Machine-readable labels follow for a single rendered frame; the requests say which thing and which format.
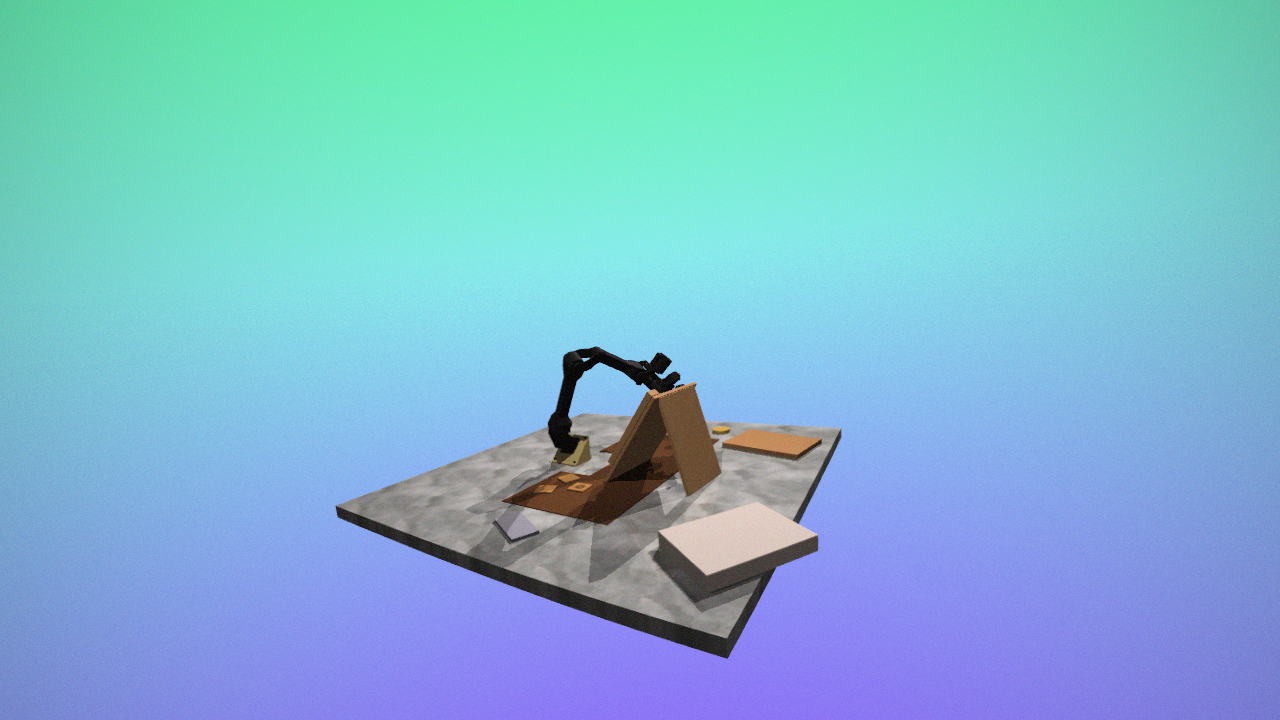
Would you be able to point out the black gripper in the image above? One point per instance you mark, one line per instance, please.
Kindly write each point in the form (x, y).
(655, 385)

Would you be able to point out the grey flat square tile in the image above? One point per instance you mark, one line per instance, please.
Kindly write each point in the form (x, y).
(516, 526)

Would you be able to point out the tan flat rectangular card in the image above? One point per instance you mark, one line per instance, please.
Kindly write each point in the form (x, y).
(772, 443)

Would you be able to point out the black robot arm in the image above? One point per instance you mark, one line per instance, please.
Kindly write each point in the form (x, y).
(573, 369)

